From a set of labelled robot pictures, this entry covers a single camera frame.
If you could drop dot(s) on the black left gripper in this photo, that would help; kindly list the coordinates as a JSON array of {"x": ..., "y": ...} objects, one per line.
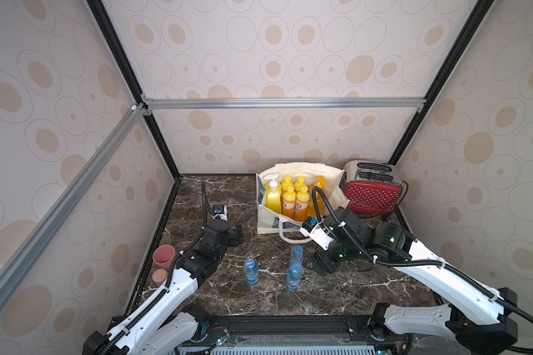
[{"x": 237, "y": 234}]

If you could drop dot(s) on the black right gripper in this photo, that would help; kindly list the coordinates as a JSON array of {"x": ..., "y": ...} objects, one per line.
[{"x": 324, "y": 261}]

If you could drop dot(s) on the blue cap water bottle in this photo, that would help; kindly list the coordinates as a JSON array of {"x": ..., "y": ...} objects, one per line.
[
  {"x": 251, "y": 272},
  {"x": 294, "y": 275},
  {"x": 297, "y": 256}
]

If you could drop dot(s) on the blue cap water bottle front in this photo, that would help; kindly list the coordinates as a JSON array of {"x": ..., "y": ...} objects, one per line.
[{"x": 294, "y": 275}]

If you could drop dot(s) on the cream starry night shopping bag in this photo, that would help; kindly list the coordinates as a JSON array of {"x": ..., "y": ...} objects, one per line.
[{"x": 270, "y": 223}]

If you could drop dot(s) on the yellow dish soap pump bottle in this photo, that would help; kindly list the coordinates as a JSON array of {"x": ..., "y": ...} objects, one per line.
[{"x": 273, "y": 193}]

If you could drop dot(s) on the yellow cap juice bottle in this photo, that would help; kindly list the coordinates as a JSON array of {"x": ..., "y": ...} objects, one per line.
[
  {"x": 302, "y": 202},
  {"x": 287, "y": 182},
  {"x": 301, "y": 181},
  {"x": 289, "y": 202}
]

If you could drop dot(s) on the orange dish soap pump bottle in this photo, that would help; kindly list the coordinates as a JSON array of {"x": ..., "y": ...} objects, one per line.
[{"x": 321, "y": 183}]

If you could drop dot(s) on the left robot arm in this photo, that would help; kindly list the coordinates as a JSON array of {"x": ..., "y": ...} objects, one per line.
[{"x": 145, "y": 330}]

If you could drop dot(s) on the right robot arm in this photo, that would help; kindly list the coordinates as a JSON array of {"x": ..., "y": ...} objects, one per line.
[{"x": 474, "y": 315}]

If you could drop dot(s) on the pink plastic cup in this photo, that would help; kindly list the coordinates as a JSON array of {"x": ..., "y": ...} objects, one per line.
[{"x": 163, "y": 256}]

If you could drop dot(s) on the red white toaster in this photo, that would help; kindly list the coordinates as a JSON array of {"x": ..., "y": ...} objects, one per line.
[{"x": 372, "y": 188}]

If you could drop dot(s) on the small green circuit board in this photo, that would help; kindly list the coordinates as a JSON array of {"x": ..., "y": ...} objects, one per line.
[{"x": 222, "y": 339}]

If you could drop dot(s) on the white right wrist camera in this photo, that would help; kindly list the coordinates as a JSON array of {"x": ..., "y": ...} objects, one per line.
[{"x": 315, "y": 230}]

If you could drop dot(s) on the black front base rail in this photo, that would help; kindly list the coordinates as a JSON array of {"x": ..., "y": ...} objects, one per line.
[{"x": 271, "y": 328}]

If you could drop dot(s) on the silver horizontal frame bar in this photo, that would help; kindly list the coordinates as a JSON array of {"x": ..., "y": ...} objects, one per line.
[{"x": 298, "y": 103}]

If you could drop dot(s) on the black left frame post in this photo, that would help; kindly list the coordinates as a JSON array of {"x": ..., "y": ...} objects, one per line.
[{"x": 102, "y": 19}]

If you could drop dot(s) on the black frame post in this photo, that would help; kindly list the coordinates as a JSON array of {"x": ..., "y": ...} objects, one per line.
[
  {"x": 464, "y": 38},
  {"x": 102, "y": 19}
]

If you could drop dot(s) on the silver diagonal frame bar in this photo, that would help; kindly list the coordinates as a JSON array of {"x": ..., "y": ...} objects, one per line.
[{"x": 16, "y": 269}]

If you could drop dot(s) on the black right frame post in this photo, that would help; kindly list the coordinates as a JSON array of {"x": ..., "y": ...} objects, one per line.
[{"x": 464, "y": 38}]

